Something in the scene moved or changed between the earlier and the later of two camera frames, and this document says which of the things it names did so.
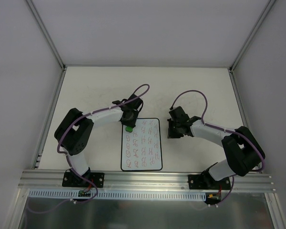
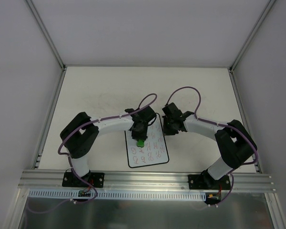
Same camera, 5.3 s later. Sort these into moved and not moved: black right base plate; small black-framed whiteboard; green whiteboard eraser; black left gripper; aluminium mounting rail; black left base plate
Moved: black left gripper; green whiteboard eraser; small black-framed whiteboard
Not moved: aluminium mounting rail; black left base plate; black right base plate
